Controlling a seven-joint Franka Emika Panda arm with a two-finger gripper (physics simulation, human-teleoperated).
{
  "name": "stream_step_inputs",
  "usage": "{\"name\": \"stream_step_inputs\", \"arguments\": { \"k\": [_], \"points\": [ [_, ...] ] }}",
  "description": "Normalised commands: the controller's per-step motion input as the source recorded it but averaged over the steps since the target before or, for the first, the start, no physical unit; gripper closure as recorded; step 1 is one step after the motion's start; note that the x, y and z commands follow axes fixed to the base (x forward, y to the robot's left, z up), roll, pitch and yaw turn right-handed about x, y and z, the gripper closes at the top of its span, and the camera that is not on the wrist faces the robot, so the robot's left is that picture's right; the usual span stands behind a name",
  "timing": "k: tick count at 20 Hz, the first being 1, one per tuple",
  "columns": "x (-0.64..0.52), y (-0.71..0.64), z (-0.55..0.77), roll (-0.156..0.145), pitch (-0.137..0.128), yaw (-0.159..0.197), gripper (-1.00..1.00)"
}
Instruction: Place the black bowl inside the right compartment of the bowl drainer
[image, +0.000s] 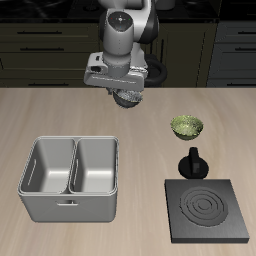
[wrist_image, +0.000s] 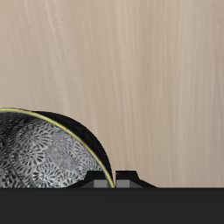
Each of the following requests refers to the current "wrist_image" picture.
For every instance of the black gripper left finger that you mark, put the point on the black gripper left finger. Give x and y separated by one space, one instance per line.
95 178

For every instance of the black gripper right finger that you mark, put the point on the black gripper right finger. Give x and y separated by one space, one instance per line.
127 178

